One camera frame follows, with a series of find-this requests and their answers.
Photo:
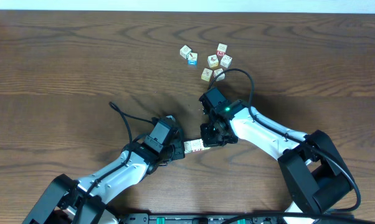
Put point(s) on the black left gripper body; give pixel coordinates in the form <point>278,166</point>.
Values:
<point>177,152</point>

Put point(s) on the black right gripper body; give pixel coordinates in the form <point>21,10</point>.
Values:
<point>212,136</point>

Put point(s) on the wooden block red letter U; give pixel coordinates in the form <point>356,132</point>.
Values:
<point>196,145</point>

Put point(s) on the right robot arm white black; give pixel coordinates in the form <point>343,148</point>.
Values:
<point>314,172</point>

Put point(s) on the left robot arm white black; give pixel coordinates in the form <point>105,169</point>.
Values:
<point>86,199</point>

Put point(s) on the wooden block yellow border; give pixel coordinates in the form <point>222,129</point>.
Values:
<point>206,74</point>

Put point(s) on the plain wooden block letter J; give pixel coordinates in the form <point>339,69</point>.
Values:
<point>219,74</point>

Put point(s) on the wooden block yellow letter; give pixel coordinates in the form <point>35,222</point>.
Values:
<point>213,61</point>

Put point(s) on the wooden block green letter side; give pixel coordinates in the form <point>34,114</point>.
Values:
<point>226,61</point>

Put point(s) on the wooden block blue letter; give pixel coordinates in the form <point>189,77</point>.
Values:
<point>192,58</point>

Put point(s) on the wooden block red letter M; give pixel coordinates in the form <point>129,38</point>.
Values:
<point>221,49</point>

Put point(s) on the wooden block green side far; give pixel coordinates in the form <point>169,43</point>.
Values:
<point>185,51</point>

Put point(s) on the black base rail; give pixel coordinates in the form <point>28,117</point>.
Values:
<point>259,218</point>

